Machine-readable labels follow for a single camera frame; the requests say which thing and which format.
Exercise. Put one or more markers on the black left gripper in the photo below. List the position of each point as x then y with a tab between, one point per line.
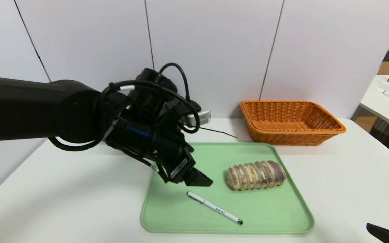
180	167

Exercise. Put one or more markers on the white pen with blue print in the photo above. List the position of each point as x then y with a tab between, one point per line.
214	207

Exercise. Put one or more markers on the striped brown bread loaf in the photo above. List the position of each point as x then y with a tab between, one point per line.
255	175

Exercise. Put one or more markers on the orange wicker basket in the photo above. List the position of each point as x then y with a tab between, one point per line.
316	135

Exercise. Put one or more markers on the light green plastic tray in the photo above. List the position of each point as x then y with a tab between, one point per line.
265	209

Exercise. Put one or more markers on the white side table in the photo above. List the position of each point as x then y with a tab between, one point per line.
383	108

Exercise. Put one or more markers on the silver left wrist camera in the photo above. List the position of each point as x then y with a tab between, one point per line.
201	117

